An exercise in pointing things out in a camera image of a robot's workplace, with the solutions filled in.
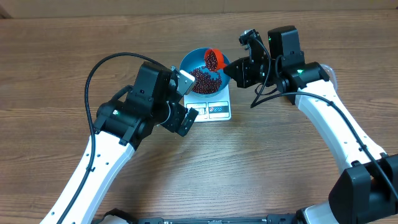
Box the red scoop with blue handle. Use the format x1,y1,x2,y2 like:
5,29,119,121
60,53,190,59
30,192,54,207
204,49,226,72

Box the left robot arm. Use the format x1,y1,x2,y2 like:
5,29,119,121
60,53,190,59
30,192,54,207
42,62,198,223

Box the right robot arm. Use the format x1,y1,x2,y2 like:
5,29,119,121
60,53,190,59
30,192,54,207
224,26,397,223

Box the red beans in bowl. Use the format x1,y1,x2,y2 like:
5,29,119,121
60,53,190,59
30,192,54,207
189,66,222,95

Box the white digital kitchen scale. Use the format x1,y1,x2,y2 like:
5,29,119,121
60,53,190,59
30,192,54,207
183,85,232,123

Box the clear plastic container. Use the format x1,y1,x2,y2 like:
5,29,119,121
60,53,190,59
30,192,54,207
321,64,338,92

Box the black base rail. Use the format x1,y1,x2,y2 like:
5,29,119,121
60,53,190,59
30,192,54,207
91,207,354,224

